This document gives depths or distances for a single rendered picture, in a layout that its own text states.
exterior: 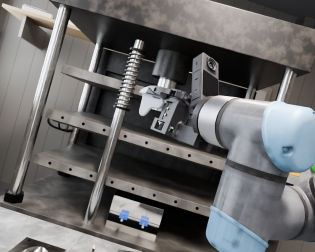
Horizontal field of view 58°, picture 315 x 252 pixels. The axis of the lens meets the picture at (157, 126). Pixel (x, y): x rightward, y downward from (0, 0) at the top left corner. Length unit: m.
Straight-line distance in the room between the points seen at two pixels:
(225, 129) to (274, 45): 1.13
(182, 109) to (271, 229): 0.23
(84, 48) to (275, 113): 3.49
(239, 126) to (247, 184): 0.07
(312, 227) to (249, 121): 0.17
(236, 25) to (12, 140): 3.14
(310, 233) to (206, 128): 0.19
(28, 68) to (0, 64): 0.33
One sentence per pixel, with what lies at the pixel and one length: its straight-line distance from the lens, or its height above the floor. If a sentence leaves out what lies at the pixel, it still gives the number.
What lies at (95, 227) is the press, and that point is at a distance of 1.55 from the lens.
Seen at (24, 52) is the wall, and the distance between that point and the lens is 3.92.
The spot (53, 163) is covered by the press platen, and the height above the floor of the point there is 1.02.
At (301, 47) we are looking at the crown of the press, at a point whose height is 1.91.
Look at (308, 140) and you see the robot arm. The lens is 0.35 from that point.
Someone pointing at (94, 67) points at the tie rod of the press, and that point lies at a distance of 2.18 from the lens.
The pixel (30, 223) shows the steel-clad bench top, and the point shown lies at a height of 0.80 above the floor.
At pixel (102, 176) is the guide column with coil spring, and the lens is 1.48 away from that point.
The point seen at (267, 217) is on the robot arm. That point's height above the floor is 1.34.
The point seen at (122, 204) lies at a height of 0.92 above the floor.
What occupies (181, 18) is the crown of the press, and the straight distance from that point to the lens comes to 1.44.
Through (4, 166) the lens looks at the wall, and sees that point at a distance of 4.03.
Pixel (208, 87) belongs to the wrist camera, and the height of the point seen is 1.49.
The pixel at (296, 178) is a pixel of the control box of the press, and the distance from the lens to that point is 1.68.
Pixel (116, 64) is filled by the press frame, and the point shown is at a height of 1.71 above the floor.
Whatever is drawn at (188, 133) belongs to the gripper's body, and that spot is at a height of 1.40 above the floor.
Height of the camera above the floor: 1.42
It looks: 2 degrees down
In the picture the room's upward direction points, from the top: 16 degrees clockwise
